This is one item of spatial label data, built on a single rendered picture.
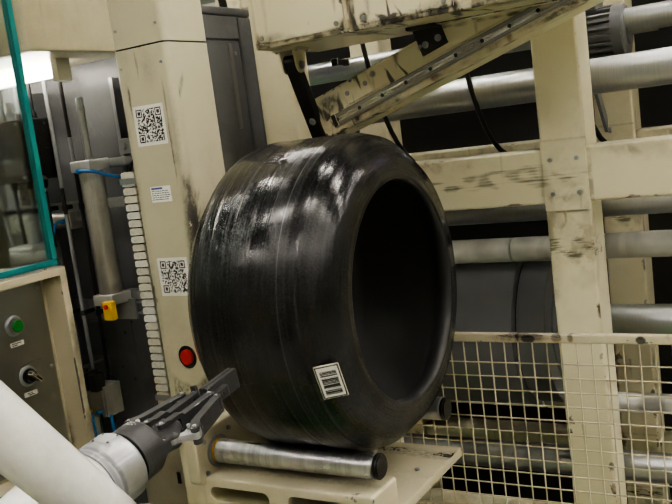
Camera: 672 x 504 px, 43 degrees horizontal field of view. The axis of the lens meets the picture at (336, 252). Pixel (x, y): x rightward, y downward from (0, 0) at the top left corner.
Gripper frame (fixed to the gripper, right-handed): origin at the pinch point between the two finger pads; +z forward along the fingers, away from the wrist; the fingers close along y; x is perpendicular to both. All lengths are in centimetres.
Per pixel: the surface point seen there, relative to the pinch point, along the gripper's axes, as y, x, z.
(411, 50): -4, -38, 76
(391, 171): -11.8, -20.3, 42.1
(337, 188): -9.9, -21.6, 26.6
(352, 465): -6.2, 23.8, 19.7
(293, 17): 15, -49, 64
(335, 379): -10.6, 4.9, 13.6
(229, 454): 19.5, 24.0, 19.6
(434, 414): -9, 29, 47
